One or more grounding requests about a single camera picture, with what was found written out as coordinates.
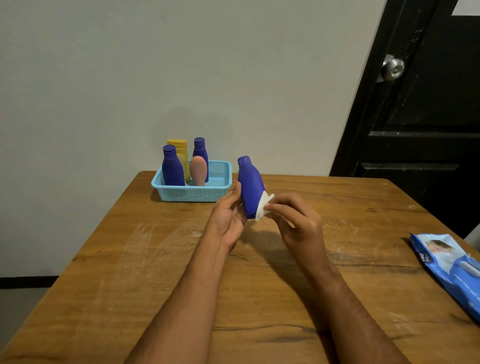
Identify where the blue plastic basket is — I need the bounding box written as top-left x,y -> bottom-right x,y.
151,160 -> 233,203

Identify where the person's left forearm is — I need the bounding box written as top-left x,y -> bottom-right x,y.
125,243 -> 233,364

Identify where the yellow capped bottle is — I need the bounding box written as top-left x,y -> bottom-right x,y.
166,139 -> 191,184

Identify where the black panel door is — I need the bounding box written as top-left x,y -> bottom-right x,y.
329,0 -> 480,240

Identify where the white wipe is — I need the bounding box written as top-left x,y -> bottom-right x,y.
255,190 -> 276,221

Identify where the person's left hand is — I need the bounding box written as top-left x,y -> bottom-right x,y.
202,181 -> 249,255

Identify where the white paper sheet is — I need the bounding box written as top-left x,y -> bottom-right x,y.
451,0 -> 480,17

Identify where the person's right forearm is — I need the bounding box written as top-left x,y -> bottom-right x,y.
305,264 -> 412,364

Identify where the small blue patterned bottle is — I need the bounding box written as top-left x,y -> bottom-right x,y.
192,137 -> 209,184

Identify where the peach pink bottle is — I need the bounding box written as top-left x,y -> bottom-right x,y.
189,155 -> 208,187

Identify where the person's right hand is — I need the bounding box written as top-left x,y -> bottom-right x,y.
263,192 -> 332,279

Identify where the wooden table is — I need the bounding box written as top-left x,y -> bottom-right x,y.
0,170 -> 480,364

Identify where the silver door knob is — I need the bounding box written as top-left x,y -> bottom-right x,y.
377,54 -> 406,84

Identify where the blue wet wipes pack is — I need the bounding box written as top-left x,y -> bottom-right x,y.
409,233 -> 480,323

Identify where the black baseboard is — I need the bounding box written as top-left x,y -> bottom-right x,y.
0,275 -> 60,290

